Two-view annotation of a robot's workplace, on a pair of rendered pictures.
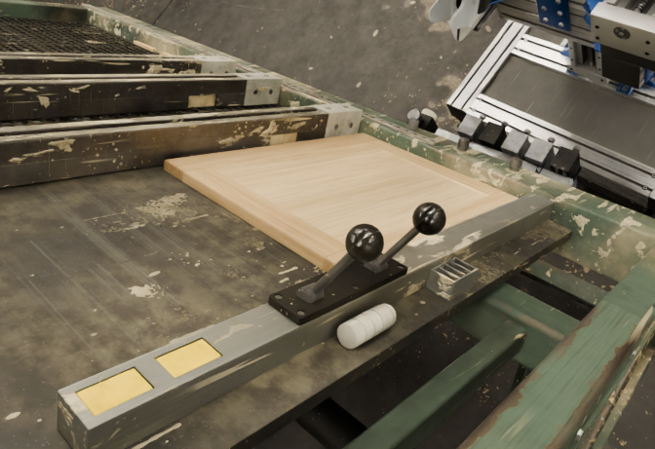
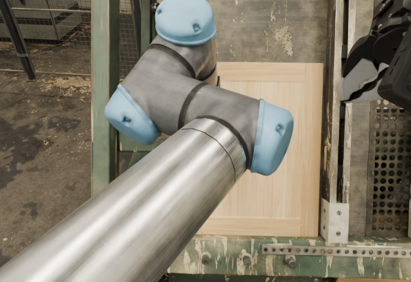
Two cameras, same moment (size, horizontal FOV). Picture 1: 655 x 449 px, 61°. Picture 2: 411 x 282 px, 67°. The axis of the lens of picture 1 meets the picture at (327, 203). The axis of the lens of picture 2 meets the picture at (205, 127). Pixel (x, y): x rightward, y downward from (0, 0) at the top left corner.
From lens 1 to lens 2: 1.05 m
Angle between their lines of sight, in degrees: 66
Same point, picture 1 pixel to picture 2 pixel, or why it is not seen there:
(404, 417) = (145, 42)
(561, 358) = (104, 66)
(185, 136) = (331, 77)
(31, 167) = not seen: outside the picture
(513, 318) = not seen: hidden behind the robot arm
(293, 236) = (224, 63)
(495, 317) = not seen: hidden behind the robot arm
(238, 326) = not seen: outside the picture
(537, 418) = (99, 30)
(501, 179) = (204, 237)
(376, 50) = not seen: outside the picture
